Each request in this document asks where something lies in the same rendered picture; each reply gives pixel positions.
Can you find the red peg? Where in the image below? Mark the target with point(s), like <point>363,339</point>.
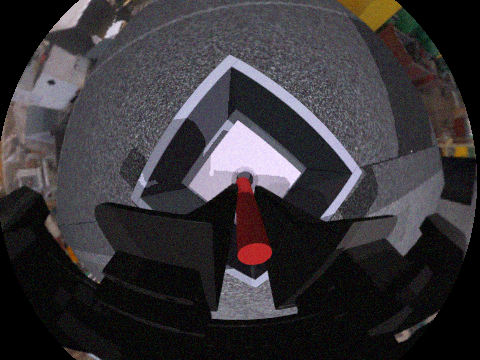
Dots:
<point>252,240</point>

